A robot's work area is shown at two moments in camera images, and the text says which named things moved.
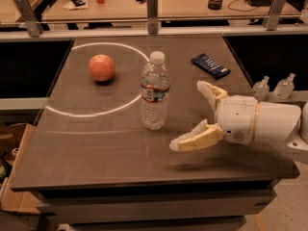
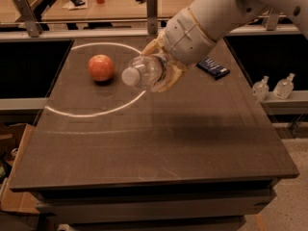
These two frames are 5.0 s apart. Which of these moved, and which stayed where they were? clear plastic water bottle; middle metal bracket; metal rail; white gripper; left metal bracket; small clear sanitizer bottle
Moved: white gripper; clear plastic water bottle
Stayed: small clear sanitizer bottle; metal rail; left metal bracket; middle metal bracket
